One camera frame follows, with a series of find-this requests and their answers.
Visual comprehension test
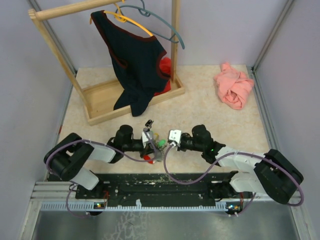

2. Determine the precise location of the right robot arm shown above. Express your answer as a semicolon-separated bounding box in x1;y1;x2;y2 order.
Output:
168;124;304;205

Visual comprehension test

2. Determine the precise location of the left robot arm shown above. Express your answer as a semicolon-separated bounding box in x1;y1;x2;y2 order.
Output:
43;124;160;199

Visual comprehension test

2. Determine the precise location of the yellow key tag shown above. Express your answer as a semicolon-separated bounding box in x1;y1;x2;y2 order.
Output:
153;133;159;140

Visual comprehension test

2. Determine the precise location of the green key tag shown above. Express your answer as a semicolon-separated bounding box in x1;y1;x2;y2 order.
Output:
158;139;166;147

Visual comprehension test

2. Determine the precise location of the wooden clothes rack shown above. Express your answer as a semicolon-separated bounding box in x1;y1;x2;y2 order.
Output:
28;0;185;126

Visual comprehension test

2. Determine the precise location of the pink cloth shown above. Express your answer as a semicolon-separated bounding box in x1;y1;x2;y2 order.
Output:
213;62;254;110

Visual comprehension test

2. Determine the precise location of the red cloth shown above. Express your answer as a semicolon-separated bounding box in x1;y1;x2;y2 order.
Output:
154;57;171;96

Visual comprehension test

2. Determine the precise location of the dark navy tank top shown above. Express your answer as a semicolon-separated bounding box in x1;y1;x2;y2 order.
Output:
90;10;170;117

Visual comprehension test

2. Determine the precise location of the grey-blue hanger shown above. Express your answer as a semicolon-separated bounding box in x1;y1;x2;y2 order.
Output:
115;0;185;50

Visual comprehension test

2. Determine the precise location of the yellow hanger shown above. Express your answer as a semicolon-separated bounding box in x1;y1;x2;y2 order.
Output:
103;3;154;37

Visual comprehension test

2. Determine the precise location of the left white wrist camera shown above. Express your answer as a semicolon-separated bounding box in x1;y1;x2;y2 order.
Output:
141;127;154;148

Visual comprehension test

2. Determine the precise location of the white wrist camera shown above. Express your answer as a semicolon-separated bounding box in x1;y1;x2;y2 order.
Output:
167;129;182;147
141;127;154;148

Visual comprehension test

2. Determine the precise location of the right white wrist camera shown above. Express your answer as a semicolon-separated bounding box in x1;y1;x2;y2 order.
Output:
167;129;182;147

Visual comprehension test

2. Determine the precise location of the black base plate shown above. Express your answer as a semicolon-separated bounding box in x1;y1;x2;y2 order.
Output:
69;172;252;212

